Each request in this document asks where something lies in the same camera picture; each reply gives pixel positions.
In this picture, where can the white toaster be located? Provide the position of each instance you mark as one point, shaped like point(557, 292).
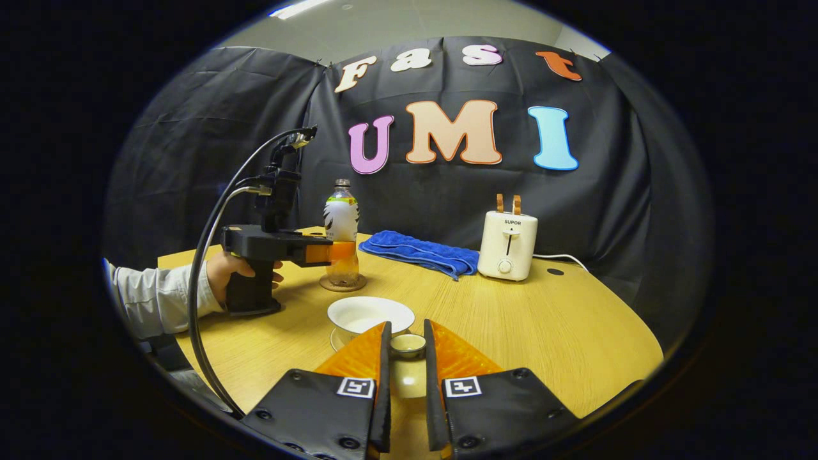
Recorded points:
point(508, 246)

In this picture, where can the round brown coaster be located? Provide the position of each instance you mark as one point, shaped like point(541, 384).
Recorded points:
point(332, 285)

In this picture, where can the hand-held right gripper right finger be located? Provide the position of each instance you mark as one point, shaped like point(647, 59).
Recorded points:
point(433, 396)

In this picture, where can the white saucer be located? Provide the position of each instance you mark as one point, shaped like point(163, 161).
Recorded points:
point(337, 342)

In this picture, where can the blue towel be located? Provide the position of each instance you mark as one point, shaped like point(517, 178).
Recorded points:
point(422, 250)

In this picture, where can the white teacup lid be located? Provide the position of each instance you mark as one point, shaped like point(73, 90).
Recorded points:
point(408, 370)

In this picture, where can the black backdrop cloth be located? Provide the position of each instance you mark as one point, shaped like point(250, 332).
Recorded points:
point(192, 128)

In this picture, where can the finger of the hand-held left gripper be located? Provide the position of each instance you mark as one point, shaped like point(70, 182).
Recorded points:
point(317, 253)

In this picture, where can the clear plastic water bottle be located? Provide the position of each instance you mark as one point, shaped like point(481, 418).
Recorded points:
point(342, 220)

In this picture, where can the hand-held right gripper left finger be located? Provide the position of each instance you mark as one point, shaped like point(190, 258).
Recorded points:
point(383, 396)

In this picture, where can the white teacup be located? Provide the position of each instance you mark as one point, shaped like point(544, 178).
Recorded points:
point(370, 313)

